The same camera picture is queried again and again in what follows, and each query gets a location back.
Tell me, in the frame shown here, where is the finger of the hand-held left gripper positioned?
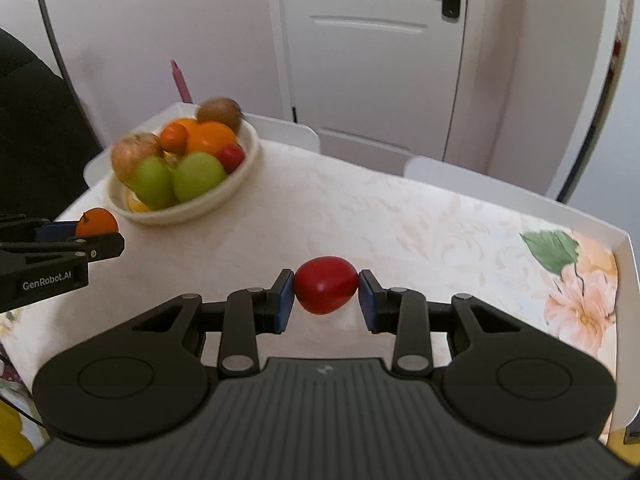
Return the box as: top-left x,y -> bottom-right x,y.
0,213 -> 77,244
0,232 -> 125,274

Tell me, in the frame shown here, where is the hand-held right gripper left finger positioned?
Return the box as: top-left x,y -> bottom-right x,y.
129,268 -> 296,377

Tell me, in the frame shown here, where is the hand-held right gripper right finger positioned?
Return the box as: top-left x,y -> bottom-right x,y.
358,268 -> 525,376

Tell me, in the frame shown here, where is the small orange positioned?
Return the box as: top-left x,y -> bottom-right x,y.
160,125 -> 189,154
75,207 -> 120,236

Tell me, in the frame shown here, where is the red cherry tomato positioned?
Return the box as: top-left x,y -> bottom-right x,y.
293,256 -> 360,316
216,143 -> 246,174

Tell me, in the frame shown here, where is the small green apple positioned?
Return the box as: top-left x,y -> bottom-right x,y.
130,156 -> 176,210

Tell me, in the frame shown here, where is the yellow red apple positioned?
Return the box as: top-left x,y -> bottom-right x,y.
111,132 -> 164,182

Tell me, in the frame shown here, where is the cream cartoon print bowl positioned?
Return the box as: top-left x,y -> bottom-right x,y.
106,112 -> 261,225

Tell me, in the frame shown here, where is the large green round fruit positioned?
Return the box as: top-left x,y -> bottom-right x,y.
172,152 -> 229,204

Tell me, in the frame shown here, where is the brown kiwi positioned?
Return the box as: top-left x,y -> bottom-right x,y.
196,97 -> 245,130

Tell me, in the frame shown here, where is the black garment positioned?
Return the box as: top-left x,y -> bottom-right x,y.
0,27 -> 104,222

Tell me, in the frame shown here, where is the large orange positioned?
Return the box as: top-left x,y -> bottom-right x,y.
184,120 -> 237,157

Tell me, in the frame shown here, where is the yellow object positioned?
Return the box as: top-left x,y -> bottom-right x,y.
0,402 -> 36,469

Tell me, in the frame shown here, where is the pink stick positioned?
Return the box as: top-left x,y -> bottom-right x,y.
170,59 -> 194,104

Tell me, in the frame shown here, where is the white panel door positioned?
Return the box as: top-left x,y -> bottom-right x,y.
265,0 -> 507,173

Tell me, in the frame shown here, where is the black metal rack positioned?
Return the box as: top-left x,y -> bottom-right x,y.
0,0 -> 99,152

